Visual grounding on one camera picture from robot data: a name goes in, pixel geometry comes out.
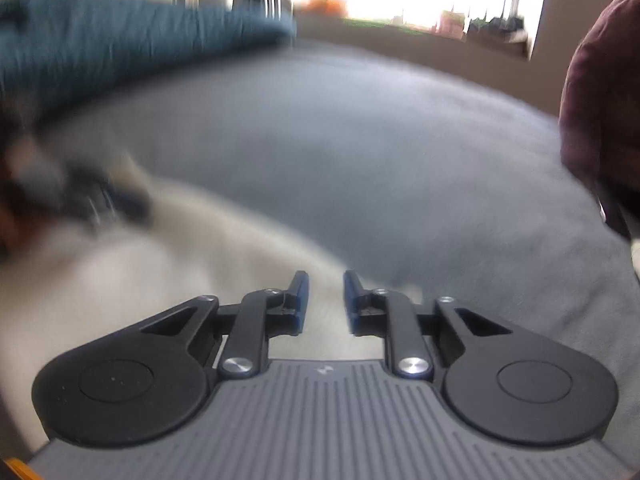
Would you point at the blue pillow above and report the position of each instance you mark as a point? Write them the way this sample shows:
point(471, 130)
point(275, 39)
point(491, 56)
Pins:
point(125, 45)

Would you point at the cream fuzzy sweater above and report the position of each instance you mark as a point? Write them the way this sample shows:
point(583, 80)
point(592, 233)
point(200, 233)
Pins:
point(175, 270)

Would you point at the orange cloth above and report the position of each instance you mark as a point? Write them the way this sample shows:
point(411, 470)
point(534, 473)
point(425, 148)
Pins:
point(327, 5)

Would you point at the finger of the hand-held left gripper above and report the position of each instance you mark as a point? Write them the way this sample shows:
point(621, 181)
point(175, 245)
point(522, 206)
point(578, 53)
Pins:
point(127, 202)

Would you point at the pink pot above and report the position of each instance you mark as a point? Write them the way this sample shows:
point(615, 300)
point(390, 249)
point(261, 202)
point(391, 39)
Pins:
point(452, 24)

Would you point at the dark clothes bundle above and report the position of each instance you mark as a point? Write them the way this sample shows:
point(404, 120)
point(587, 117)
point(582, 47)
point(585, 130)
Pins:
point(500, 25)

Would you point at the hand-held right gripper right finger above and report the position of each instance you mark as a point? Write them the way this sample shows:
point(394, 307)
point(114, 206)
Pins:
point(354, 305)

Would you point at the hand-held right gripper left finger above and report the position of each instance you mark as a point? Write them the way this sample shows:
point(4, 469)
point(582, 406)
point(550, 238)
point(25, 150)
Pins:
point(298, 305)

